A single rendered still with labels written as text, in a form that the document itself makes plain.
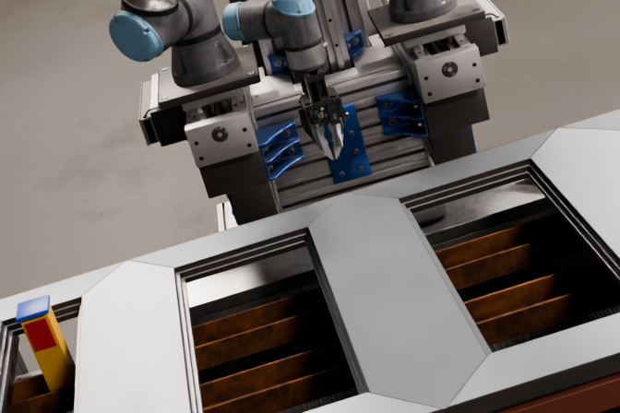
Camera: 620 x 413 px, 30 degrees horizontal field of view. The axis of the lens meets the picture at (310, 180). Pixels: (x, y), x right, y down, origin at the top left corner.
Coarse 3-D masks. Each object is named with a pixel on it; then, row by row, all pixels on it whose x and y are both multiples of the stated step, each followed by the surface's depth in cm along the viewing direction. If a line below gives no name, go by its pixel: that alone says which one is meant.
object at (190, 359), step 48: (432, 192) 221; (480, 192) 221; (288, 240) 219; (0, 336) 212; (192, 336) 198; (480, 336) 177; (0, 384) 200; (192, 384) 184; (528, 384) 161; (576, 384) 163
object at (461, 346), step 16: (448, 336) 176; (464, 336) 174; (400, 352) 175; (416, 352) 174; (432, 352) 173; (448, 352) 172; (464, 352) 171; (480, 352) 170; (368, 368) 174; (384, 368) 173; (400, 368) 172; (416, 368) 171; (432, 368) 170; (368, 384) 170; (384, 384) 169
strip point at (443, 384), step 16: (448, 368) 169; (464, 368) 168; (400, 384) 168; (416, 384) 167; (432, 384) 166; (448, 384) 165; (464, 384) 164; (416, 400) 164; (432, 400) 163; (448, 400) 162
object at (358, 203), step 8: (344, 200) 225; (352, 200) 224; (360, 200) 223; (368, 200) 222; (376, 200) 222; (384, 200) 221; (328, 208) 224; (336, 208) 223; (344, 208) 222; (352, 208) 221; (360, 208) 220; (320, 216) 222; (328, 216) 221; (336, 216) 220; (312, 224) 220
